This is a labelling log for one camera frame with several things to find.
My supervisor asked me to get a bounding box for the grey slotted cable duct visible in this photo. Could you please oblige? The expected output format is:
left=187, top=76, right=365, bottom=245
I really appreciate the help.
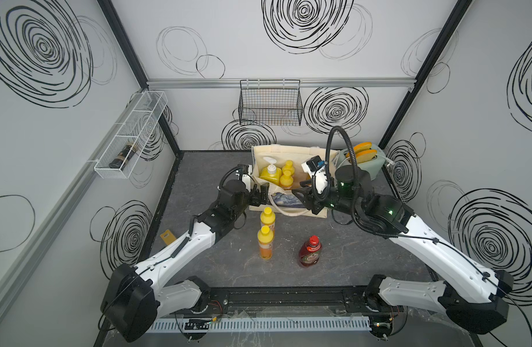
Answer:
left=147, top=317, right=371, bottom=334

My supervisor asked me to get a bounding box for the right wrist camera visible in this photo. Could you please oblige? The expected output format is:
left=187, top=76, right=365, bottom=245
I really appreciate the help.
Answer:
left=302, top=156, right=327, bottom=194

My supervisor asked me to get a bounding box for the toast slice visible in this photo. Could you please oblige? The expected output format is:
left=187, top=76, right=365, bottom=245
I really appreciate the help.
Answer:
left=355, top=149, right=377, bottom=163
left=353, top=142, right=372, bottom=153

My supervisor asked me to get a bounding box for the toast slice rear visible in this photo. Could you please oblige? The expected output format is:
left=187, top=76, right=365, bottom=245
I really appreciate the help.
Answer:
left=353, top=142, right=372, bottom=153

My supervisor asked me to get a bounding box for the toast slice front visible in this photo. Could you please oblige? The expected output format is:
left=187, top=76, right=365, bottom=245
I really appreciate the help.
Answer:
left=355, top=149, right=377, bottom=163

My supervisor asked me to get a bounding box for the orange bottle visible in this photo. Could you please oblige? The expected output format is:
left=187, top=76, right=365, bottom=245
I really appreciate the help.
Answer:
left=257, top=226, right=274, bottom=260
left=282, top=160, right=295, bottom=176
left=279, top=172, right=294, bottom=190
left=260, top=207, right=276, bottom=233

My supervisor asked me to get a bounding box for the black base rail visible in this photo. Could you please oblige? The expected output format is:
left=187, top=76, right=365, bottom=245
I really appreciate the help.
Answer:
left=117, top=285, right=458, bottom=314

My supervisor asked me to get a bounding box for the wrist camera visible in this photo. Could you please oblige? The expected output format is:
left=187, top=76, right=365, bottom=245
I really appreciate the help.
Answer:
left=235, top=164, right=254, bottom=192
left=302, top=156, right=327, bottom=194

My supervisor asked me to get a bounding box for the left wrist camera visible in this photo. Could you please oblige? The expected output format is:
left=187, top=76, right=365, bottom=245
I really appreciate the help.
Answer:
left=235, top=164, right=254, bottom=192

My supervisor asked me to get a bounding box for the dark item in shelf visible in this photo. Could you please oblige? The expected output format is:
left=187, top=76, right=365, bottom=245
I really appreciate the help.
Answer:
left=108, top=143, right=138, bottom=169

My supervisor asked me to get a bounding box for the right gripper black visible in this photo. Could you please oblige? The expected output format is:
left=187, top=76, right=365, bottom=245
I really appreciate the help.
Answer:
left=290, top=178, right=360, bottom=220

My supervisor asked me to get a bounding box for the yellow tag object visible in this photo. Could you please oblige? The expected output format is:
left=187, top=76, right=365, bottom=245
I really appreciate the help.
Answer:
left=160, top=229, right=177, bottom=246

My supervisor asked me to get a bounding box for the black wire wall basket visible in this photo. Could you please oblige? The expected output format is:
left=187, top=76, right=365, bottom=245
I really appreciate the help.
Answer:
left=238, top=79, right=303, bottom=127

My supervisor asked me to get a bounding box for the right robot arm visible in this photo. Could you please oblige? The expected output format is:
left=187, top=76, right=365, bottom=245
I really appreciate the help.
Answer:
left=292, top=164, right=514, bottom=335

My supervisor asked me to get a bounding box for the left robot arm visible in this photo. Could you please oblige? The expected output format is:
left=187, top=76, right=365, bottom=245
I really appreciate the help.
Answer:
left=100, top=179, right=270, bottom=343

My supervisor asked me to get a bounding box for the white toaster cable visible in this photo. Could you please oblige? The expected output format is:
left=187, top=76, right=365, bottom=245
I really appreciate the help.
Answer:
left=332, top=153, right=396, bottom=174

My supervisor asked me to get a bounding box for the mint green toaster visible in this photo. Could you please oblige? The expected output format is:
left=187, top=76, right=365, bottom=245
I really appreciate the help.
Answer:
left=334, top=144, right=386, bottom=180

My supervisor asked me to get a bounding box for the yellow pump dish soap bottle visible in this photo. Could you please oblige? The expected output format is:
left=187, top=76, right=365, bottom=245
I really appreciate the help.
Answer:
left=259, top=156, right=283, bottom=186

